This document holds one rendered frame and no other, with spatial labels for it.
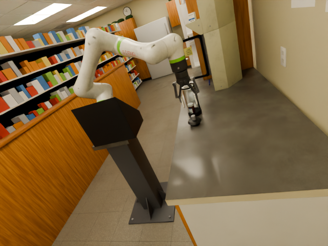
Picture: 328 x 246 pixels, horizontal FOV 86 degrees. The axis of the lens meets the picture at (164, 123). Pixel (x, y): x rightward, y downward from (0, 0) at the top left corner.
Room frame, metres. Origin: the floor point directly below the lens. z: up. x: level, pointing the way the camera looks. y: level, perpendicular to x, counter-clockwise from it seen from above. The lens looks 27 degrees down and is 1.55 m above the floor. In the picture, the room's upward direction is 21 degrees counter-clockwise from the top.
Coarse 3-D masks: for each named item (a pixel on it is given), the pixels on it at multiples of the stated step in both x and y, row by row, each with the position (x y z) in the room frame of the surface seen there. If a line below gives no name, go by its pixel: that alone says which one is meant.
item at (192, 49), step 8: (192, 40) 1.73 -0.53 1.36; (184, 48) 1.77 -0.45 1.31; (192, 48) 1.74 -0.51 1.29; (200, 48) 1.71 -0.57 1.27; (192, 56) 1.75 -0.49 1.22; (200, 56) 1.72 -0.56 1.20; (192, 64) 1.76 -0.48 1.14; (200, 64) 1.72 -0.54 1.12; (192, 72) 1.76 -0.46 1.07; (200, 72) 1.73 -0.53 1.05
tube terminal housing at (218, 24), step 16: (208, 0) 1.37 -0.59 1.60; (224, 0) 1.40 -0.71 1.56; (208, 16) 1.38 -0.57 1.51; (224, 16) 1.39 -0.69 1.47; (208, 32) 1.38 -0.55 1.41; (224, 32) 1.38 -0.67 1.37; (208, 48) 1.39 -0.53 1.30; (224, 48) 1.37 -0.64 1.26; (224, 64) 1.36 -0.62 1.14; (240, 64) 1.44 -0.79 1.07; (224, 80) 1.37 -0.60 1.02
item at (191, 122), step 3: (192, 117) 1.00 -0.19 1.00; (195, 117) 1.00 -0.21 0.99; (198, 117) 1.01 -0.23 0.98; (189, 120) 1.02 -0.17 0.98; (192, 120) 1.00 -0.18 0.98; (195, 120) 0.99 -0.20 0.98; (198, 120) 0.98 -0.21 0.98; (201, 120) 0.98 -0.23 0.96; (189, 123) 0.99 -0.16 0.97; (192, 123) 0.97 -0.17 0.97; (195, 123) 0.96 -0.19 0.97; (198, 123) 0.97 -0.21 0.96
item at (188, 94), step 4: (192, 84) 1.16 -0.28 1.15; (184, 88) 1.10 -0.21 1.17; (184, 92) 1.12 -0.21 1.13; (188, 92) 1.10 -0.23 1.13; (192, 92) 1.10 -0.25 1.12; (184, 96) 1.13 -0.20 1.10; (188, 96) 1.11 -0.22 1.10; (192, 96) 1.10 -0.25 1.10; (188, 100) 1.11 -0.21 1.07; (192, 100) 1.10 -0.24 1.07; (188, 104) 1.12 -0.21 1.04; (192, 104) 1.10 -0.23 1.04; (188, 108) 1.13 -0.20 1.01; (192, 108) 1.10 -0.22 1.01; (196, 108) 1.10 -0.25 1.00; (192, 112) 1.11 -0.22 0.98
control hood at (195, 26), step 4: (196, 20) 1.41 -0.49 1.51; (200, 20) 1.40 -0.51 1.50; (188, 24) 1.43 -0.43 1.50; (192, 24) 1.42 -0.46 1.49; (196, 24) 1.41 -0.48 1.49; (200, 24) 1.40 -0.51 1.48; (192, 28) 1.42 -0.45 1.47; (196, 28) 1.41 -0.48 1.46; (200, 28) 1.40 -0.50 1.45; (196, 32) 1.42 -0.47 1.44; (200, 32) 1.40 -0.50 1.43
